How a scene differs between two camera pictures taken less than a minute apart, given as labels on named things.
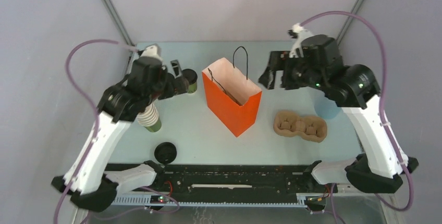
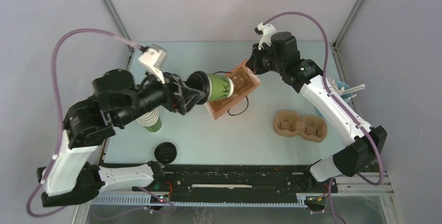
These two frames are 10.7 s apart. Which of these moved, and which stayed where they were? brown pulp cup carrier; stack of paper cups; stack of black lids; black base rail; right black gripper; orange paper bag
Moved: orange paper bag; right black gripper
Stayed: stack of paper cups; stack of black lids; black base rail; brown pulp cup carrier
